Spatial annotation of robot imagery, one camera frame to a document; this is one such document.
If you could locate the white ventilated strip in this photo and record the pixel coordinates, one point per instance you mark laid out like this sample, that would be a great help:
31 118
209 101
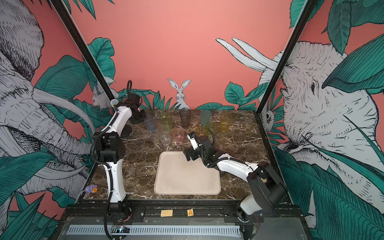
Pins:
141 230

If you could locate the black front rail base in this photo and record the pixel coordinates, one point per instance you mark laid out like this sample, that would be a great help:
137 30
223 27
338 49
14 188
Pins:
286 223

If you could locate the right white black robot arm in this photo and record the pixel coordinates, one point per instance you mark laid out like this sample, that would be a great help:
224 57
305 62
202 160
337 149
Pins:
267 187

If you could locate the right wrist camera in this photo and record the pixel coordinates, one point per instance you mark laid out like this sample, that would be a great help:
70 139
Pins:
193 138

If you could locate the clear faceted glass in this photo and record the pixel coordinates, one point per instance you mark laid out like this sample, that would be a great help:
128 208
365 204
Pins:
164 134

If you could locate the purple toy figure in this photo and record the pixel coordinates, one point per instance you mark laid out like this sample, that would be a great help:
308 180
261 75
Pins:
90 189

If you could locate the right black frame post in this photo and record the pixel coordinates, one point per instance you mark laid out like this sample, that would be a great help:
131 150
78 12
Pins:
298 29

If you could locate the light green tall glass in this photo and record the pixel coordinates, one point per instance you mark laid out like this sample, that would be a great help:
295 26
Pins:
166 119

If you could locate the black frame post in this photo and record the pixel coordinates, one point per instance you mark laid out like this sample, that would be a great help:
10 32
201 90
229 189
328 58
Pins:
66 18
298 29

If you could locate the short green glass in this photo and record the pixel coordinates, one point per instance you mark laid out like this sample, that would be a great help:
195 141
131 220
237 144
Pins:
213 127

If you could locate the pink short glass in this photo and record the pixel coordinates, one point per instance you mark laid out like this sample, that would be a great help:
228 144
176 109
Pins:
178 135

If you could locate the short yellow glass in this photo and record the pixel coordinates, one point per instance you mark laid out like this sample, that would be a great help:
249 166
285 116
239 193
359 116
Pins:
201 131

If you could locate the microphone on black stand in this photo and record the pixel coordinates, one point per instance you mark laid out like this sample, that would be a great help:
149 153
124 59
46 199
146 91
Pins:
126 130

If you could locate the beige plastic tray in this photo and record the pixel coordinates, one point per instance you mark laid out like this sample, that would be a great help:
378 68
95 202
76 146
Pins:
177 176

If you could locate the dark grey tall glass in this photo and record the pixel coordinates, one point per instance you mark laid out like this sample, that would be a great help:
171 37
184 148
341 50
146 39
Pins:
185 115

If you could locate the frosted teal textured glass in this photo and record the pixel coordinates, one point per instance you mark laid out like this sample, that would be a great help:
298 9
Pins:
205 117

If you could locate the orange letter A tag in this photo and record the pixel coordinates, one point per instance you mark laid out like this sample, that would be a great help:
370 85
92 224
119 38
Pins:
190 212

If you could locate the wooden block on rail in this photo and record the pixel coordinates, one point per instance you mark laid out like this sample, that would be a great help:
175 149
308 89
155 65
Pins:
166 213

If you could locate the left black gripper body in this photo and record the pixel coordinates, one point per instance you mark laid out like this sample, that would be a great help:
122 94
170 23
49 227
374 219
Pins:
138 116

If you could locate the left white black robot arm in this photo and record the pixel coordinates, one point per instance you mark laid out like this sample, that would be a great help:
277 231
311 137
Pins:
109 150

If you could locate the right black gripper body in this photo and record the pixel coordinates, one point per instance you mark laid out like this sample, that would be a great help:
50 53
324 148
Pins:
196 154

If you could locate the left black frame post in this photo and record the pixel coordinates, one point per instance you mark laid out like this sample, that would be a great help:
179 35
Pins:
66 18

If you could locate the tall yellow glass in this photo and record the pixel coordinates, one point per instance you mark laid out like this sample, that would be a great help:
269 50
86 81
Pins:
225 121

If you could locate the blue tall plastic glass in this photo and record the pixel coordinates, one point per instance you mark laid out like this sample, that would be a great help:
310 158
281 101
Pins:
150 124

